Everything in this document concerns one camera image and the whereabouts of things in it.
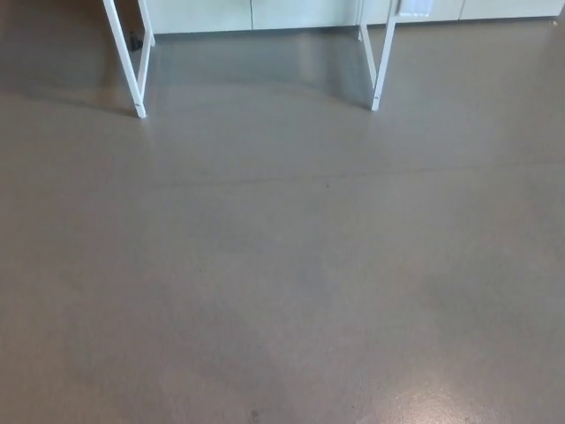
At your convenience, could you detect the white table leg frame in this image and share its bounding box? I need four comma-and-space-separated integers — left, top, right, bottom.
102, 0, 156, 119
358, 0, 401, 112

